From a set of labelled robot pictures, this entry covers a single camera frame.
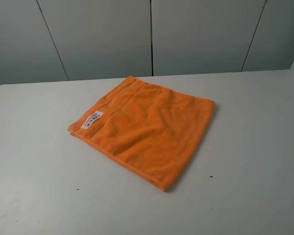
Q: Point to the orange terry towel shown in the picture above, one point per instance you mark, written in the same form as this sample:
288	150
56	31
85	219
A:
149	129

